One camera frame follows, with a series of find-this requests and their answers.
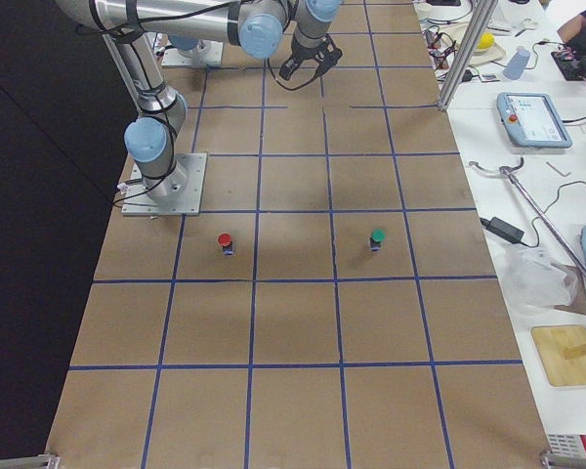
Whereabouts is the yellow fruit toy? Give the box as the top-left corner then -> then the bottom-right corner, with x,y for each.
477,32 -> 495,51

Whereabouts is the wooden cutting board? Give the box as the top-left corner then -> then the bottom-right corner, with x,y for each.
531,325 -> 586,387

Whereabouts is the black power adapter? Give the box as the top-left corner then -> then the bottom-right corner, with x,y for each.
484,217 -> 524,244

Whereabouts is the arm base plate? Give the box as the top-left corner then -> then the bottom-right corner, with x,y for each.
161,41 -> 224,68
120,152 -> 208,216

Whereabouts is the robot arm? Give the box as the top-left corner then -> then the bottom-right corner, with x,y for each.
58,1 -> 295,211
224,1 -> 343,91

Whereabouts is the beige tray with plate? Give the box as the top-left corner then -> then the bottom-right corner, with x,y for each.
439,22 -> 506,65

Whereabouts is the metal grabber pole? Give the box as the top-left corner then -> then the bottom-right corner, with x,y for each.
468,156 -> 586,283

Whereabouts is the clear plastic bag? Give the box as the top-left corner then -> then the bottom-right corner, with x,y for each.
498,244 -> 586,316

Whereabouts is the red push button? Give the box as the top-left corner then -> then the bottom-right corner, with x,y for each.
217,233 -> 234,256

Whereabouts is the aluminium frame post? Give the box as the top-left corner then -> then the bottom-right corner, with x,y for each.
438,0 -> 498,111

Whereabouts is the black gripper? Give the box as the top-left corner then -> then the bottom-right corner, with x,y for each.
279,36 -> 329,81

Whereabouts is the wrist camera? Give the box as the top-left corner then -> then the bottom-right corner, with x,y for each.
314,34 -> 343,78

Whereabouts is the green push button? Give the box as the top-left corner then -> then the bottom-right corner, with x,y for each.
369,229 -> 386,252

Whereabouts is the blue plastic cup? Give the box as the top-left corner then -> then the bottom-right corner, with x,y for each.
502,47 -> 531,81

